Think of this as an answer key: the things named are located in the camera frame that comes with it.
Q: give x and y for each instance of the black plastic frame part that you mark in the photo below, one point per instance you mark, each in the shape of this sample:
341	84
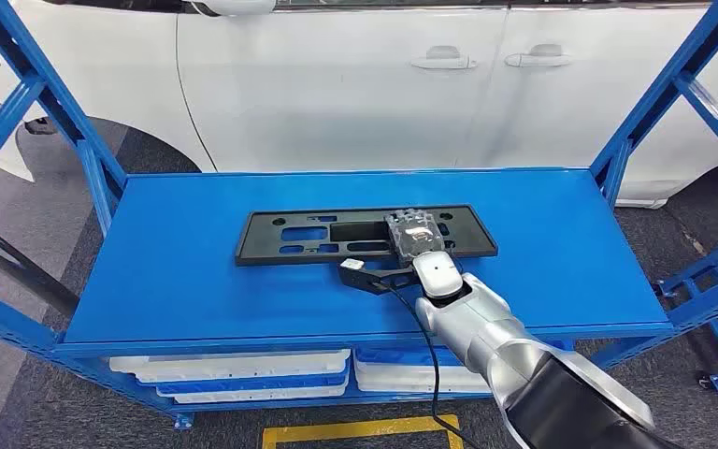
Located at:
272	249

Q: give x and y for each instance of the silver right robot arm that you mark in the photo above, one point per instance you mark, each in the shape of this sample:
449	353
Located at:
495	347

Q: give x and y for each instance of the blue metal shelf rack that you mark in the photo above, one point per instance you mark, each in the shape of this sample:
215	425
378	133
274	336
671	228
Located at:
210	291

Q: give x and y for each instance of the white car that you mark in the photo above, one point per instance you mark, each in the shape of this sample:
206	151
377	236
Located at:
334	93

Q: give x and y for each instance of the yellow floor tape square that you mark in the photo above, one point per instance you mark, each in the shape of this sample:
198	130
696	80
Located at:
359	429

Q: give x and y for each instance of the chrome base stanchion pole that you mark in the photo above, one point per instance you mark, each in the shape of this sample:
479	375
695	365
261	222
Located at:
24	267

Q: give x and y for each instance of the blue wheeled rack cart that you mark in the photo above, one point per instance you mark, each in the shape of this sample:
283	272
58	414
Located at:
706	291

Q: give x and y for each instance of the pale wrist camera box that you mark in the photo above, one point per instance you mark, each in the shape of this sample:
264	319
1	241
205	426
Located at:
353	264

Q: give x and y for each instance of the black camera mounting bracket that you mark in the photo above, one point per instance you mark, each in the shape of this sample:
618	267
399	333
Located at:
359	280

